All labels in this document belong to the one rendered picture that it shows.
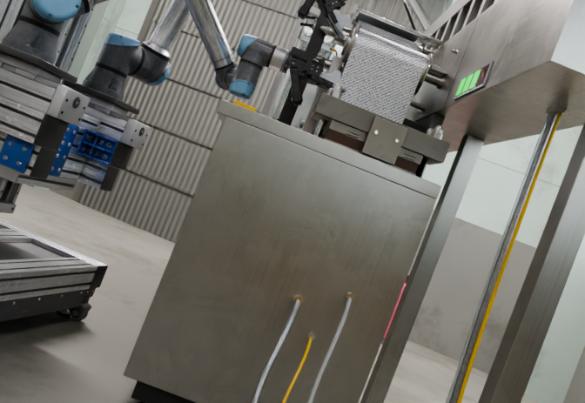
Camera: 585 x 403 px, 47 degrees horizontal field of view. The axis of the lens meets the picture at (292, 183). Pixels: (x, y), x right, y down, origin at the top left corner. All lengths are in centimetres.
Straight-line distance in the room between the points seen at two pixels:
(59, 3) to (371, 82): 95
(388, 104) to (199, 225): 73
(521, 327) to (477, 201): 438
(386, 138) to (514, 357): 75
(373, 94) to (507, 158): 380
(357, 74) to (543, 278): 98
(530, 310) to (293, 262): 68
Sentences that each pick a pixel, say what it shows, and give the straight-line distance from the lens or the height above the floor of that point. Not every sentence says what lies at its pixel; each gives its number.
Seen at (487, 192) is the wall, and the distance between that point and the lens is 582.
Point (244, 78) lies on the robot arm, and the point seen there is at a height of 101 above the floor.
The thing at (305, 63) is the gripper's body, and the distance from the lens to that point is 213.
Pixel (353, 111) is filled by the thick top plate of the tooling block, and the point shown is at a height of 101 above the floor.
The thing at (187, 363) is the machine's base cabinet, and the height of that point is 19.
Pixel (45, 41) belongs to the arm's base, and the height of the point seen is 87.
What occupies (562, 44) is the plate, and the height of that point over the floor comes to 118.
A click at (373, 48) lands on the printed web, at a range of 217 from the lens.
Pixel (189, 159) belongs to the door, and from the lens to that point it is 603.
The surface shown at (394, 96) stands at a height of 114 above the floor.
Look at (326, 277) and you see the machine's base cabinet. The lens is 186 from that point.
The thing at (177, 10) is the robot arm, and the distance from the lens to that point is 257.
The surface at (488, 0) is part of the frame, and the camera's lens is 223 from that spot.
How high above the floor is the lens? 70
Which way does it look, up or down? 2 degrees up
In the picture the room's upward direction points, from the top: 21 degrees clockwise
